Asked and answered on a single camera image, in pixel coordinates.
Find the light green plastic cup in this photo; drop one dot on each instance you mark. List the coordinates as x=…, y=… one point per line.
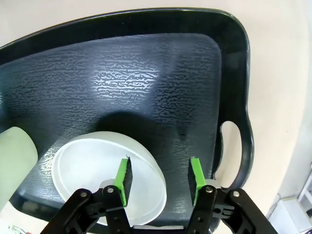
x=14, y=161

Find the white shelf unit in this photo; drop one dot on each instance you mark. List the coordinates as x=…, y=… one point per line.
x=292, y=212

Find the pale mint green bowl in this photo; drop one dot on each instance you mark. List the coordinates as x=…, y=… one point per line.
x=92, y=165

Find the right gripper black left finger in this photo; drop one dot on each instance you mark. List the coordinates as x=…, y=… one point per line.
x=125, y=180

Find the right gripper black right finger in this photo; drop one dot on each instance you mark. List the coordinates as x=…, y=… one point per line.
x=197, y=180

